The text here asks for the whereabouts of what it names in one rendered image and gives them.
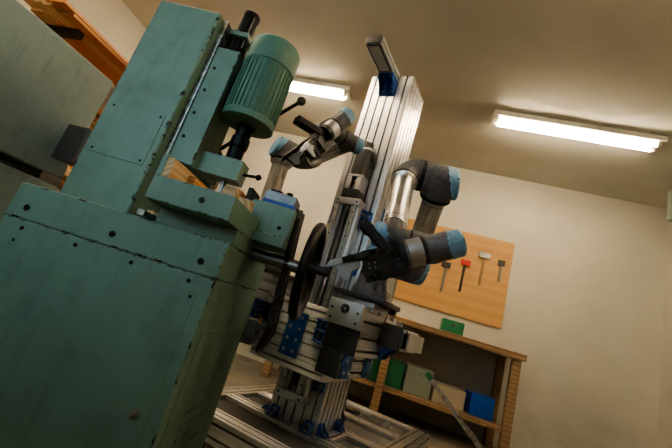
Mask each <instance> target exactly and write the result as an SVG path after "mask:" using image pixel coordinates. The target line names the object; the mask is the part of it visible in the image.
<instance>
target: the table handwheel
mask: <svg viewBox="0 0 672 448"><path fill-rule="evenodd" d="M326 235H327V227H326V225H325V224H324V223H322V222H320V223H317V224H316V225H315V226H314V228H313V229H312V231H311V233H310V235H309V237H308V239H307V242H306V244H305V247H304V249H303V252H302V255H301V258H300V261H297V260H294V259H291V261H289V263H287V264H288V265H287V266H288V269H289V270H288V271H290V272H293V273H295V277H294V281H293V285H292V289H291V293H290V298H289V304H288V316H289V318H290V320H292V321H296V320H298V319H299V318H300V317H301V315H302V313H303V312H304V309H305V307H306V305H307V302H308V300H309V297H310V295H311V292H312V289H313V286H314V283H315V280H316V277H317V274H314V273H312V272H310V271H308V268H309V265H310V264H311V265H317V266H320V263H321V259H322V255H323V251H324V247H325V241H326ZM250 259H251V260H254V261H257V262H260V263H264V264H267V265H270V266H273V267H277V268H280V269H281V267H282V265H284V264H283V263H285V262H284V256H280V255H277V254H274V253H270V252H267V251H264V250H260V249H257V248H253V250H252V252H251V254H250Z"/></svg>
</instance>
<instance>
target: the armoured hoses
mask: <svg viewBox="0 0 672 448"><path fill-rule="evenodd" d="M296 212H297V216H296V219H295V222H294V226H293V229H292V232H291V235H290V239H289V241H288V245H287V248H286V252H285V254H284V255H285V256H284V262H285V263H283V264H284V265H282V267H281V270H280V274H279V275H280V276H279V278H278V281H277V282H278V283H277V285H276V290H275V291H276V292H274V293H275V294H274V297H273V298H274V299H273V301H272V306H271V308H270V309H271V310H270V313H269V317H268V320H267V321H268V322H267V325H266V327H265V330H264V332H263V334H262V336H261V338H260V340H259V342H258V343H257V345H256V347H255V351H256V352H257V353H261V352H262V351H263V349H264V348H266V347H267V345H268V343H269V342H270V341H271V339H272V338H273V336H274V335H275V333H276V331H277V327H278V322H279V321H278V320H280V319H279V318H280V313H281V311H282V310H281V309H282V306H283V302H284V301H283V300H284V298H285V293H286V291H287V290H286V289H287V287H288V286H287V285H288V282H289V278H290V277H289V276H290V274H291V272H290V271H288V270H289V269H288V266H287V265H288V264H287V263H289V261H291V259H294V257H295V253H296V248H297V244H298V242H299V241H298V240H299V238H300V237H299V236H300V234H301V233H300V232H301V228H302V224H303V222H304V218H305V214H303V212H304V211H302V210H298V209H296Z"/></svg>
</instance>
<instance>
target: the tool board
mask: <svg viewBox="0 0 672 448"><path fill-rule="evenodd" d="M446 230H454V229H451V228H447V227H443V226H439V225H437V227H436V230H435V233H439V232H443V231H446ZM461 232H462V233H463V235H464V237H465V240H466V244H467V254H466V255H465V256H464V257H460V258H457V259H452V260H447V261H444V262H441V263H439V264H431V265H430V269H429V272H428V275H427V277H426V279H425V281H424V282H423V283H422V284H421V285H415V284H410V283H408V282H404V281H401V280H398V281H397V285H396V289H395V293H394V297H393V298H397V299H400V300H403V301H407V302H410V303H414V304H417V305H421V306H424V307H427V308H431V309H434V310H438V311H441V312H445V313H448V314H452V315H455V316H458V317H462V318H465V319H469V320H472V321H476V322H479V323H483V324H486V325H489V326H493V327H496V328H500V329H501V326H502V320H503V314H504V308H505V302H506V296H507V290H508V284H509V278H510V272H511V266H512V260H513V254H514V248H515V244H514V243H510V242H506V241H502V240H498V239H493V238H489V237H485V236H481V235H477V234H472V233H468V232H464V231H461Z"/></svg>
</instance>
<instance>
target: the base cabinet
mask: <svg viewBox="0 0 672 448"><path fill-rule="evenodd" d="M256 293H257V292H256V291H254V290H250V289H247V288H243V287H240V286H236V285H232V284H229V283H225V282H222V281H218V280H214V279H211V278H208V277H205V276H202V275H199V274H195V273H192V272H189V271H186V270H183V269H179V268H176V267H173V266H170V265H167V264H163V263H160V262H157V261H154V260H151V259H148V258H144V257H141V256H138V255H135V254H132V253H128V252H125V251H122V250H119V249H116V248H112V247H109V246H106V245H103V244H100V243H97V242H93V241H90V240H87V239H84V238H81V237H77V236H74V235H71V234H68V233H65V232H61V231H58V230H55V229H52V228H49V227H46V226H42V225H39V224H36V223H33V222H30V221H26V220H23V219H20V218H17V217H14V216H10V215H7V214H4V216H3V217H2V219H1V221H0V448H203V445H204V442H205V439H206V437H207V434H208V431H209V428H210V425H211V422H212V419H213V416H214V414H215V411H216V408H217V405H218V402H219V399H220V396H221V393H222V391H223V388H224V385H225V382H226V379H227V376H228V373H229V371H230V368H231V365H232V362H233V359H234V356H235V353H236V350H237V348H238V345H239V342H240V339H241V336H242V333H243V330H244V327H245V325H246V322H247V319H248V316H249V313H250V310H251V307H252V304H253V302H254V299H255V296H256Z"/></svg>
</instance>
